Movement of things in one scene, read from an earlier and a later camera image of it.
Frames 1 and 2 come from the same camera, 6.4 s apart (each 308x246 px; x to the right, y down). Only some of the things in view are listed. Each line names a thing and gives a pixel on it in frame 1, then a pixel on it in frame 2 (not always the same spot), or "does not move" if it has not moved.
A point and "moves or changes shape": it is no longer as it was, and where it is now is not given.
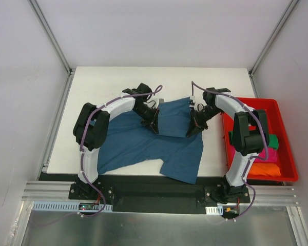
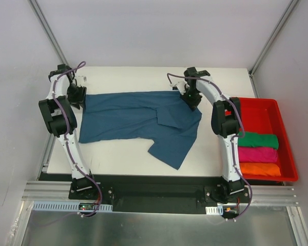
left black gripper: [152, 121] to [77, 100]
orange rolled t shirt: [267, 169] does not move
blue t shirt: [129, 142] moves or changes shape
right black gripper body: [196, 123] to [193, 101]
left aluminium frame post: [53, 37] does not move
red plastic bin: [276, 125] does not move
